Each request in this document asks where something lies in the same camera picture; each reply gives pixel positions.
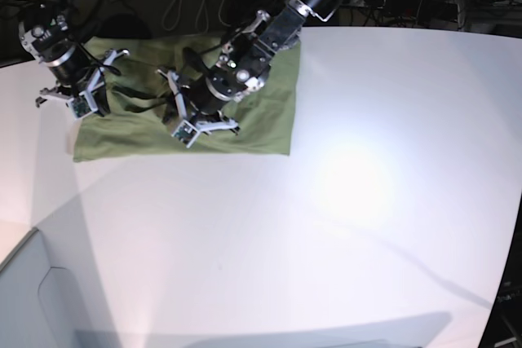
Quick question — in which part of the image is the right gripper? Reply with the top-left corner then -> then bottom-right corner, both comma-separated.
35,44 -> 130,117

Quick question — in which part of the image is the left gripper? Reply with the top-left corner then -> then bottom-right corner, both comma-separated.
157,67 -> 240,135

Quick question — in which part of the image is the green T-shirt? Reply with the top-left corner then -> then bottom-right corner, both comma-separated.
73,34 -> 301,162

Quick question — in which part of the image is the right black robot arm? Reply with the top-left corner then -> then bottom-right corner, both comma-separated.
18,0 -> 129,120

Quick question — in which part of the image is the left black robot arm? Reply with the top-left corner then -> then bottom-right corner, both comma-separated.
157,0 -> 343,147

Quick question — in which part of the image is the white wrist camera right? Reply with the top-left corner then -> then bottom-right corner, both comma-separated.
66,91 -> 99,120

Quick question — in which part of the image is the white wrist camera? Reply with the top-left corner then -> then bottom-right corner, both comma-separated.
66,91 -> 99,120
171,120 -> 201,148

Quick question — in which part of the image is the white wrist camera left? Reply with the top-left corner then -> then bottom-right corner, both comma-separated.
171,120 -> 201,148

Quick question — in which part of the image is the grey looped cable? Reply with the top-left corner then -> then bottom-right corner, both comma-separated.
161,0 -> 229,32

